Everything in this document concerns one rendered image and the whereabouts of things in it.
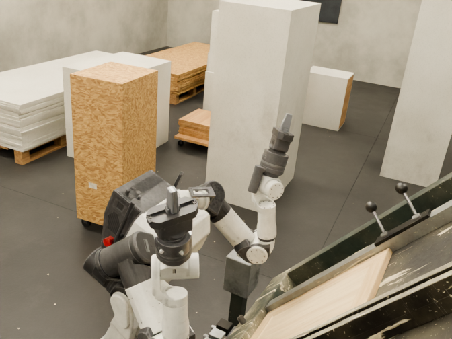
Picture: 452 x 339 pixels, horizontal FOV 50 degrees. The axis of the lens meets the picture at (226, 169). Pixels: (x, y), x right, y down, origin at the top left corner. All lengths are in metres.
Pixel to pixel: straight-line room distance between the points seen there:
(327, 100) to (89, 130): 3.86
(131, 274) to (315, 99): 5.53
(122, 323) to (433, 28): 4.16
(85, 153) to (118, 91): 0.60
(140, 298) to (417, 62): 4.27
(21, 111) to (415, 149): 3.97
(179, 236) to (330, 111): 5.67
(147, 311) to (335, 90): 5.51
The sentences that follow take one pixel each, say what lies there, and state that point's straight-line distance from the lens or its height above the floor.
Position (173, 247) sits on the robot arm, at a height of 1.50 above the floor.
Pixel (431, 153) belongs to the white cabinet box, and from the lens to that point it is 5.45.
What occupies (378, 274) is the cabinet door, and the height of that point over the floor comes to 1.33.
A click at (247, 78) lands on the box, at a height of 1.18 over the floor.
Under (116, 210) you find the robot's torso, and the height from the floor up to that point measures 1.35.
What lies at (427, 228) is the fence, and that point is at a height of 1.43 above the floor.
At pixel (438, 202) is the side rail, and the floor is 1.42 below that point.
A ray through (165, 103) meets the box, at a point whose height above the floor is 0.49.
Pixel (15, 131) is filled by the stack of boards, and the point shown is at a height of 0.35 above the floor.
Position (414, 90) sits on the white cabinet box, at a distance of 5.28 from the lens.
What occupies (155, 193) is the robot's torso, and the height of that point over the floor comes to 1.39.
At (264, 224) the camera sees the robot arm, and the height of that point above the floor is 1.25.
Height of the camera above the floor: 2.14
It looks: 25 degrees down
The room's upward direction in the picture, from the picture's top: 5 degrees clockwise
